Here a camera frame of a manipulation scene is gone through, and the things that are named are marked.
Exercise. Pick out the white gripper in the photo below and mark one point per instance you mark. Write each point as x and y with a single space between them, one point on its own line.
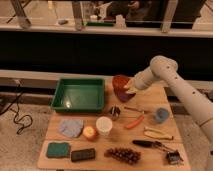
130 88

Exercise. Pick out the orange bowl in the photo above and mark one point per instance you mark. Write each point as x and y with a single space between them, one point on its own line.
119 82

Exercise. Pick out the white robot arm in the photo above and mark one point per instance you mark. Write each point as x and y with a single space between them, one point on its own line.
196 104

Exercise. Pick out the purple bowl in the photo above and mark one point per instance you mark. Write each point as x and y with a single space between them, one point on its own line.
123 96

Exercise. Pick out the thin metal spoon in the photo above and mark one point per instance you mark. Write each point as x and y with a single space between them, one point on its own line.
134 109

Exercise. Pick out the small metal cup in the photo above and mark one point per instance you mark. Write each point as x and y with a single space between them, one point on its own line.
114 112

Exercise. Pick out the blue small cup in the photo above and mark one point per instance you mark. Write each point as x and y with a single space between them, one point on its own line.
162 115

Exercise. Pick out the orange carrot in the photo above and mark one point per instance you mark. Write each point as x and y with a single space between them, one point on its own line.
134 123

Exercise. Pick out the white round lid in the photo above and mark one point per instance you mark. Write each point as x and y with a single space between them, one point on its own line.
104 125

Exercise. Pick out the yellow banana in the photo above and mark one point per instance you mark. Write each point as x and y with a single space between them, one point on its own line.
156 133

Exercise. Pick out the green plastic tray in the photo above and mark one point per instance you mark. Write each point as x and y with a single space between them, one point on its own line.
79 95

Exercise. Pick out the red yellow apple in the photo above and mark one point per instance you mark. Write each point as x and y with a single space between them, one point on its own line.
90 133

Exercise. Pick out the bunch of dark grapes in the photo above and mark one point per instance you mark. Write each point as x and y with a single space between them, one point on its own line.
125 155

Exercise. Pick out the blue cloth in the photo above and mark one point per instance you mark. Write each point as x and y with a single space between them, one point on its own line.
71 128

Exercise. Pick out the black binder clip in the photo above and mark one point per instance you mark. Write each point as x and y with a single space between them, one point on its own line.
173 158

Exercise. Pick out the black rectangular block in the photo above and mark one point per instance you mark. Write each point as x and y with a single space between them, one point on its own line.
85 154

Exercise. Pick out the green sponge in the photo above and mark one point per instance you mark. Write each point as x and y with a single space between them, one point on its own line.
58 150

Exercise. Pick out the black handled knife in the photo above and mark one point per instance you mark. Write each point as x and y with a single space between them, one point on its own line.
153 144

